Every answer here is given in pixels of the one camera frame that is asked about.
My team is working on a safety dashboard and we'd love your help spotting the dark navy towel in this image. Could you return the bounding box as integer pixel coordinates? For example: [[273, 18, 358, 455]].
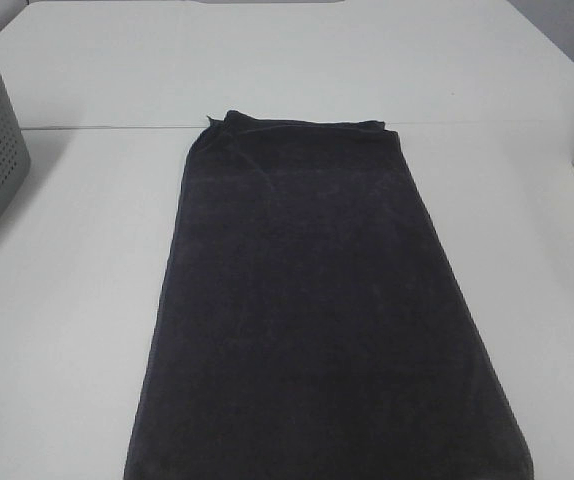
[[124, 111, 534, 479]]

